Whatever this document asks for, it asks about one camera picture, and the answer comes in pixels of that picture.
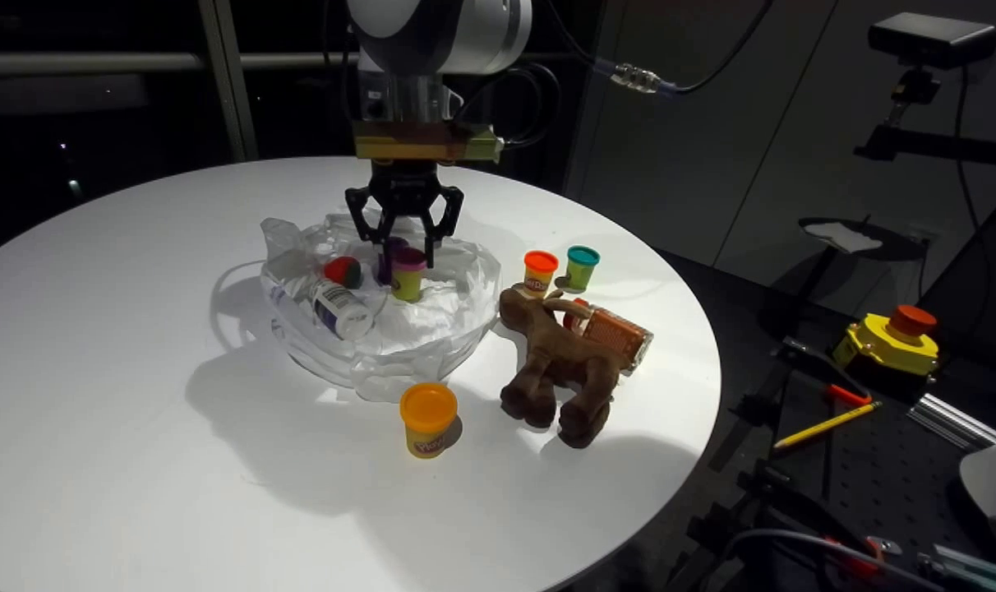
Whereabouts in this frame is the red-orange lid play dough tub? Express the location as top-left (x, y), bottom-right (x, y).
top-left (521, 248), bottom-right (562, 296)

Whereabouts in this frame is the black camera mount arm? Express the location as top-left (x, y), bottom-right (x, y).
top-left (853, 63), bottom-right (996, 172)

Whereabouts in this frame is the metal window railing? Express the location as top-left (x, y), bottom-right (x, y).
top-left (0, 46), bottom-right (351, 83)

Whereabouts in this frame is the yellow emergency stop button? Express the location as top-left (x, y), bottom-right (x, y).
top-left (830, 300), bottom-right (948, 383)

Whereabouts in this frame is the light vertical window post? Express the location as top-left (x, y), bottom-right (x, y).
top-left (194, 0), bottom-right (262, 164)

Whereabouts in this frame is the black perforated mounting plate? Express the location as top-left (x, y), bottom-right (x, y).
top-left (738, 357), bottom-right (996, 592)

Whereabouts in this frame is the yellow pencil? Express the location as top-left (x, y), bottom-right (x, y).
top-left (769, 399), bottom-right (884, 455)

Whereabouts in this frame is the brown plush moose toy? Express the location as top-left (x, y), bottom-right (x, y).
top-left (492, 278), bottom-right (642, 450)

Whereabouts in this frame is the teal lid play dough tub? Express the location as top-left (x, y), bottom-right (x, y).
top-left (562, 242), bottom-right (606, 296)

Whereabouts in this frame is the pink lid play dough tub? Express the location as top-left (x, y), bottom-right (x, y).
top-left (387, 248), bottom-right (432, 306)

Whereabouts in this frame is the orange cup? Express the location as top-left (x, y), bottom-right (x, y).
top-left (397, 379), bottom-right (463, 459)

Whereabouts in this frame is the dark red lid play dough tub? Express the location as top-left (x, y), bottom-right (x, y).
top-left (318, 252), bottom-right (368, 292)

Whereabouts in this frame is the aluminium extrusion rail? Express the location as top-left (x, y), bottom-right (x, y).
top-left (920, 539), bottom-right (996, 592)

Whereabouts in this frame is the clear cable with connector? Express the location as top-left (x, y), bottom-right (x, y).
top-left (546, 0), bottom-right (779, 97)

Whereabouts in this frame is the grey floor cable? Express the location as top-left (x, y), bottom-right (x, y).
top-left (723, 522), bottom-right (951, 592)

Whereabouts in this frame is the white plastic bag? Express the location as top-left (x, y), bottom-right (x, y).
top-left (211, 207), bottom-right (505, 404)

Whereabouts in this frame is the black camera on stand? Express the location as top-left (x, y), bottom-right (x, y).
top-left (866, 5), bottom-right (996, 72)

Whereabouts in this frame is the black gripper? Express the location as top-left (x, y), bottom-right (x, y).
top-left (341, 157), bottom-right (467, 273)

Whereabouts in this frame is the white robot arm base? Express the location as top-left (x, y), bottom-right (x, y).
top-left (957, 430), bottom-right (996, 570)

